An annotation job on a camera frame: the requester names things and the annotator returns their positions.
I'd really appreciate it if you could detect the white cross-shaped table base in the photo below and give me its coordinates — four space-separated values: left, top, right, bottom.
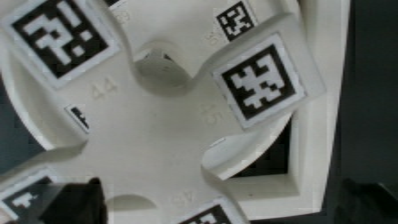
0 0 326 224

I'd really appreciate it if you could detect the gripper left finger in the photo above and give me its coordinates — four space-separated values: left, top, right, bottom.
15 176 111 224

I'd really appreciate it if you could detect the white cylindrical table leg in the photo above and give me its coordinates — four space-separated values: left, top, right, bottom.
136 48 191 88

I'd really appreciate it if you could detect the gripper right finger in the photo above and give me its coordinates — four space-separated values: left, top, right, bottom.
340 179 398 224

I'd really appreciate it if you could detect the white front fence bar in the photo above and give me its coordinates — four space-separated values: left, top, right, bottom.
218 0 353 220

